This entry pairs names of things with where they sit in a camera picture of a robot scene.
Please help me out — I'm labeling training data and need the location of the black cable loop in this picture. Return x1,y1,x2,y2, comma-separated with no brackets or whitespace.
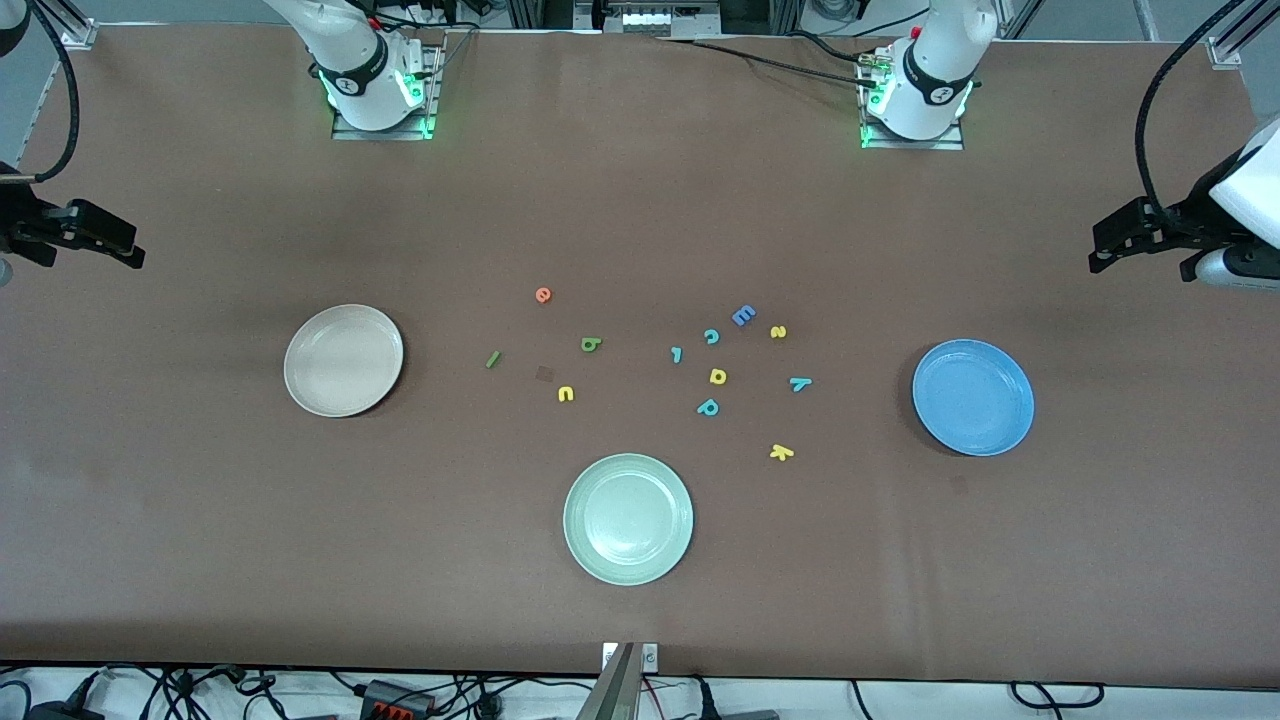
1008,681,1107,710

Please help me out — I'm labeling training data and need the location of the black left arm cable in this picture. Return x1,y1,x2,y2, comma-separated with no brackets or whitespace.
1135,0,1280,216

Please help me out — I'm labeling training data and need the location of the beige brown plate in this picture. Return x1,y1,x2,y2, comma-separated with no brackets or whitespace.
284,304,405,418

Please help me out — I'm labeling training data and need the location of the grey equipment box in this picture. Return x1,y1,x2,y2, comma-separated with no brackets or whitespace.
575,0,723,37

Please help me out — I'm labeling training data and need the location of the black braided table cable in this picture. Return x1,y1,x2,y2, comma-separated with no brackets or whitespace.
655,36,883,89

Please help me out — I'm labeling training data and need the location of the aluminium frame post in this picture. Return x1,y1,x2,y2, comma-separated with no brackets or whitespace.
1207,0,1280,69
38,0,98,49

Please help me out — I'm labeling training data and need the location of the blue plate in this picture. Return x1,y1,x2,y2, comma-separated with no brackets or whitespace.
912,339,1035,457

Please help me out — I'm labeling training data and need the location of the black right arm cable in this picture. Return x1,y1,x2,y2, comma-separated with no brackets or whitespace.
0,0,81,184

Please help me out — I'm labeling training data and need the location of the black orange power strip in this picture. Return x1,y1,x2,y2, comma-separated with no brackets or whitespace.
362,679,437,720

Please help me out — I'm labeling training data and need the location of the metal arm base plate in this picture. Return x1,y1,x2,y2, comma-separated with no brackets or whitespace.
858,45,967,152
332,40,443,142

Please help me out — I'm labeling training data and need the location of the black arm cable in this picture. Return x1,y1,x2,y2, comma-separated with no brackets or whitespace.
1135,0,1280,216
0,0,81,184

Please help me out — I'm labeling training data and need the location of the black floor cable tangle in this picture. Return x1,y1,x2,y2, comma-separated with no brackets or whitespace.
0,664,291,720

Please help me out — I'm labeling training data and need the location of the pale green plate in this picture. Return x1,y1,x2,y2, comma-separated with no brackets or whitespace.
563,453,694,586

